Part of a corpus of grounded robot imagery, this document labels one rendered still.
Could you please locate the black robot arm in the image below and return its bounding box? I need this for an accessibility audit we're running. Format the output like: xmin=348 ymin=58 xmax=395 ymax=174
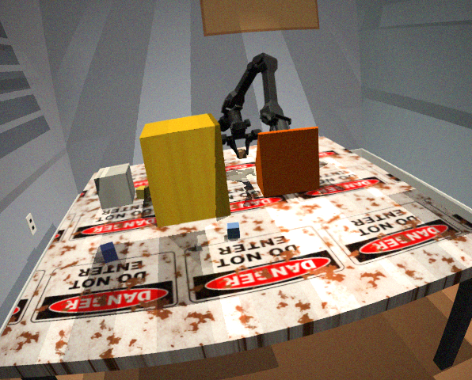
xmin=217 ymin=53 xmax=291 ymax=134

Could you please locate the small blue block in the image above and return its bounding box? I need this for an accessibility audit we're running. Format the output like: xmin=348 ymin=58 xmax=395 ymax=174
xmin=226 ymin=222 xmax=240 ymax=239
xmin=100 ymin=241 xmax=119 ymax=263

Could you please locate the cream flat square mat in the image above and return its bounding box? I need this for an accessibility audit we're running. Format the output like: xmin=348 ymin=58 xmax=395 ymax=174
xmin=226 ymin=166 xmax=257 ymax=182

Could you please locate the small yellow block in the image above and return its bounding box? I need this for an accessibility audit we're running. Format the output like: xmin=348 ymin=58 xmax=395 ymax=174
xmin=136 ymin=185 xmax=150 ymax=200

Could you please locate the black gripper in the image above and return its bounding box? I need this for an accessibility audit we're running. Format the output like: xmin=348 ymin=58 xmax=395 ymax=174
xmin=221 ymin=120 xmax=262 ymax=157

